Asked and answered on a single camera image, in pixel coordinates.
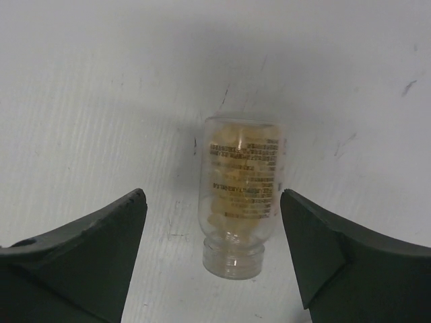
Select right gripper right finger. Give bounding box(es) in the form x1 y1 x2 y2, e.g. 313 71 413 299
280 190 430 322

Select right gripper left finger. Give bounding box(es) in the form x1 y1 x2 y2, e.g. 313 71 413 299
1 188 147 322

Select clear bottle yellow capsules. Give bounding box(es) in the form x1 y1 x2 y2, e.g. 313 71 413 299
198 114 286 280

